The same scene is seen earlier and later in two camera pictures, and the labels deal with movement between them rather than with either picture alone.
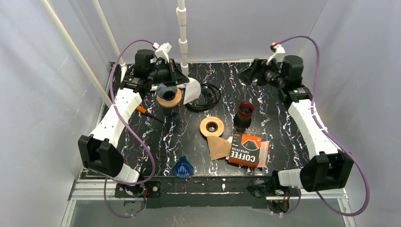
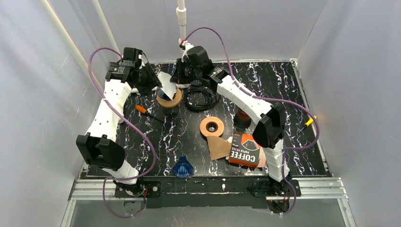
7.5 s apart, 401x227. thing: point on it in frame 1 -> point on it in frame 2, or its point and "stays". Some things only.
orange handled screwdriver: [143, 110] stays
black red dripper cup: [242, 120] stays
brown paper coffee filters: [264, 152] stays
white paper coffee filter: [193, 91] -> [169, 88]
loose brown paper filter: [219, 147] stays
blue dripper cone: [183, 168] stays
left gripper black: [172, 74] -> [152, 82]
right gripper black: [259, 72] -> [180, 74]
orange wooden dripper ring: [171, 103] stays
